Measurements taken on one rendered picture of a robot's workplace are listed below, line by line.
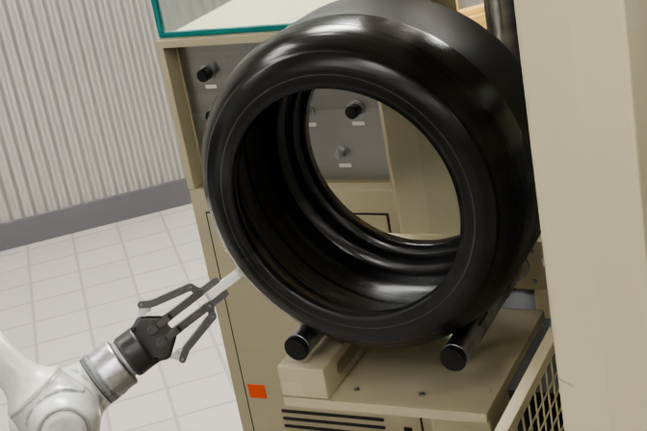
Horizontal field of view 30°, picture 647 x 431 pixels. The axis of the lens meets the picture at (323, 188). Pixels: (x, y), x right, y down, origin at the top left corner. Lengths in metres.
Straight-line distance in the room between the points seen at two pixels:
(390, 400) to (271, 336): 0.98
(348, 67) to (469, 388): 0.60
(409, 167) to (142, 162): 3.30
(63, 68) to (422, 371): 3.45
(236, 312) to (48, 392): 1.21
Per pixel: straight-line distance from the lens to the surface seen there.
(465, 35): 1.89
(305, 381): 2.08
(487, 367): 2.11
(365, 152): 2.71
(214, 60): 2.81
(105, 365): 2.00
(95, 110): 5.37
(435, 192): 2.24
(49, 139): 5.39
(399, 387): 2.08
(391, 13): 1.87
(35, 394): 1.85
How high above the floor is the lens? 1.84
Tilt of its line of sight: 20 degrees down
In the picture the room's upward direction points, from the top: 10 degrees counter-clockwise
